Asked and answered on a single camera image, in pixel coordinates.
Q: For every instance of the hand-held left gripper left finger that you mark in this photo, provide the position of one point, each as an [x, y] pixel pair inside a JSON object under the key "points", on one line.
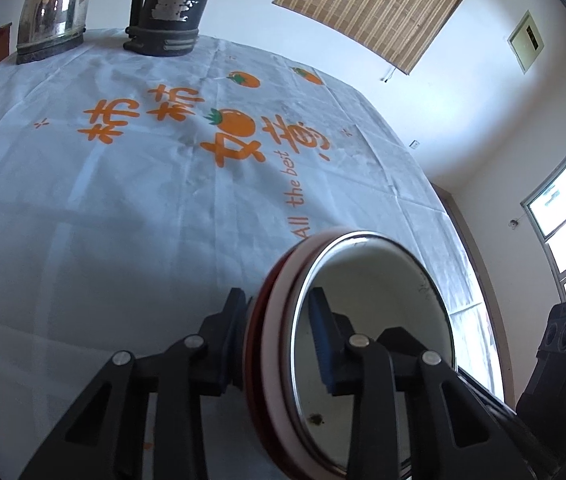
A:
{"points": [[230, 330]]}

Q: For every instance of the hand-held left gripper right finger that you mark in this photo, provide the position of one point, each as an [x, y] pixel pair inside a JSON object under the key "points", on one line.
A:
{"points": [[320, 345]]}

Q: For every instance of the red-rimmed steel bowl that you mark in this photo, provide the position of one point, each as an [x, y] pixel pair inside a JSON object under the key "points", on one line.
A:
{"points": [[388, 290]]}

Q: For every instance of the orange fruit print tablecloth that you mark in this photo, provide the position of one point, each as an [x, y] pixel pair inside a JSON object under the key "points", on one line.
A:
{"points": [[113, 210]]}

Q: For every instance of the worn black thermos flask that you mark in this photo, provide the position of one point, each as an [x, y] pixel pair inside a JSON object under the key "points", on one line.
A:
{"points": [[173, 5]]}

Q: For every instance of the large bamboo window blind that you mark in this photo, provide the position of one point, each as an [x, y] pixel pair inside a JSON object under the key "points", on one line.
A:
{"points": [[378, 5]]}

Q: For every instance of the stainless steel electric kettle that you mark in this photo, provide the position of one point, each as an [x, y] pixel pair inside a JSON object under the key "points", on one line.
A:
{"points": [[50, 5]]}

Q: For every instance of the small hanging wall fixture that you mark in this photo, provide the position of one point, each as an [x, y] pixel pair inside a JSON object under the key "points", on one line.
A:
{"points": [[513, 223]]}

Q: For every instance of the green wall panel box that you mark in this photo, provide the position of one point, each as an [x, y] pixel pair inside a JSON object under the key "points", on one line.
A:
{"points": [[526, 40]]}

